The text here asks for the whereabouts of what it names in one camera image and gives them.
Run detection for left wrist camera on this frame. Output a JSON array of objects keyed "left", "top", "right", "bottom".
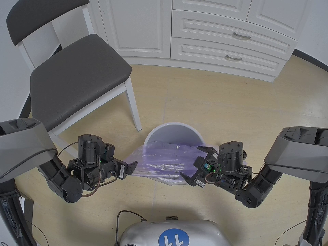
[{"left": 103, "top": 143, "right": 116, "bottom": 161}]

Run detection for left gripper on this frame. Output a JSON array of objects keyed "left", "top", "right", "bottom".
[{"left": 86, "top": 160, "right": 138, "bottom": 189}]

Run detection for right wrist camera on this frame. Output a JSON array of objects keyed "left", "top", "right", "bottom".
[{"left": 193, "top": 156, "right": 214, "bottom": 175}]

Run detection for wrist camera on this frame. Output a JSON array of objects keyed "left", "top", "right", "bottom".
[
  {"left": 103, "top": 143, "right": 116, "bottom": 161},
  {"left": 193, "top": 156, "right": 214, "bottom": 175}
]

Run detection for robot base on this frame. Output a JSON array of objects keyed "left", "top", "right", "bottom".
[{"left": 120, "top": 216, "right": 231, "bottom": 246}]

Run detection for white chair grey cushions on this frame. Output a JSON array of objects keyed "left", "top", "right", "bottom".
[{"left": 6, "top": 0, "right": 142, "bottom": 149}]

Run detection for white trash bin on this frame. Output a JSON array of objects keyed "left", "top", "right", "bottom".
[{"left": 143, "top": 122, "right": 206, "bottom": 187}]

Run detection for purple plastic bag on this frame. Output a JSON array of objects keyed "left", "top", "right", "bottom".
[{"left": 124, "top": 141, "right": 221, "bottom": 184}]

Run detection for black cable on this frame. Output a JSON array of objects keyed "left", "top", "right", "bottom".
[
  {"left": 116, "top": 210, "right": 147, "bottom": 246},
  {"left": 277, "top": 219, "right": 308, "bottom": 246},
  {"left": 26, "top": 221, "right": 48, "bottom": 246}
]

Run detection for white wardrobe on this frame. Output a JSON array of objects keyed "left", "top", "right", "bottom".
[{"left": 88, "top": 0, "right": 316, "bottom": 83}]

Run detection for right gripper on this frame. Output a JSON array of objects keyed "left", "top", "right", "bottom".
[{"left": 180, "top": 145, "right": 226, "bottom": 189}]

